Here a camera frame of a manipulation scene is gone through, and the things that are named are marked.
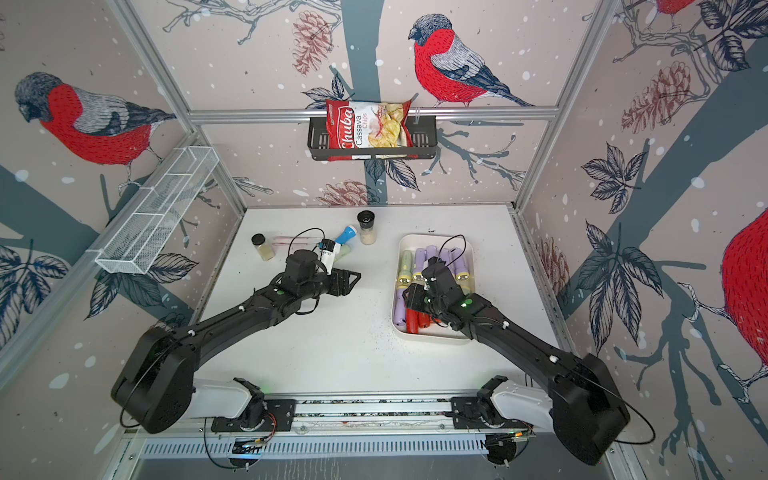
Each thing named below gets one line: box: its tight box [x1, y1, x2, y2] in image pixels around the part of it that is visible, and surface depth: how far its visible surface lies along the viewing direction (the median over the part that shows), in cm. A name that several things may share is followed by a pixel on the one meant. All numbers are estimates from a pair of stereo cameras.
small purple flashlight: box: [413, 248, 426, 281], surface depth 102 cm
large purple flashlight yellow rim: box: [394, 284, 409, 331], surface depth 90 cm
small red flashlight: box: [418, 311, 431, 328], surface depth 89 cm
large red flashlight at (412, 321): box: [405, 308, 419, 334], surface depth 88 cm
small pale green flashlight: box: [398, 250, 413, 286], surface depth 100 cm
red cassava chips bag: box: [326, 99, 419, 162], surface depth 89 cm
